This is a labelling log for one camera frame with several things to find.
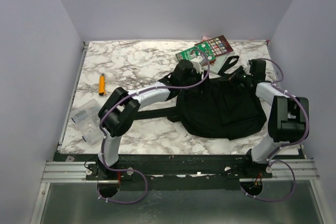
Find black student backpack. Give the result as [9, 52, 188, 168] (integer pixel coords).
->
[135, 56, 267, 140]

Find green book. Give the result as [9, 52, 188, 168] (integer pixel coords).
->
[175, 42, 215, 61]

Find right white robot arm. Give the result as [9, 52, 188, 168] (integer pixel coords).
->
[232, 58, 310, 164]

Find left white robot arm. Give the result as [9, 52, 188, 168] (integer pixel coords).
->
[98, 60, 202, 167]

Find grey notebook under books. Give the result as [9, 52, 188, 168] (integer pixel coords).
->
[210, 51, 235, 74]

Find orange utility knife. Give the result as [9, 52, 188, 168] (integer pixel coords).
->
[98, 73, 106, 96]

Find dark red book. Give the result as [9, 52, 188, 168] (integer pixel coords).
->
[194, 35, 234, 65]

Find clear plastic screw box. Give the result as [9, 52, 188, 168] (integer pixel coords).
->
[70, 99, 103, 145]

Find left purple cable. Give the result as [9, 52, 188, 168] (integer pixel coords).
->
[97, 48, 211, 205]

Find purple cable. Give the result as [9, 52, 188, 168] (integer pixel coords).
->
[240, 58, 309, 201]
[97, 48, 211, 205]

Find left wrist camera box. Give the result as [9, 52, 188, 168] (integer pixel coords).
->
[191, 56, 207, 73]

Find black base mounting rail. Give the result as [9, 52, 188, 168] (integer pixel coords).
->
[52, 153, 274, 192]

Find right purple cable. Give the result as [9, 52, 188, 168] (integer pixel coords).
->
[240, 58, 309, 201]

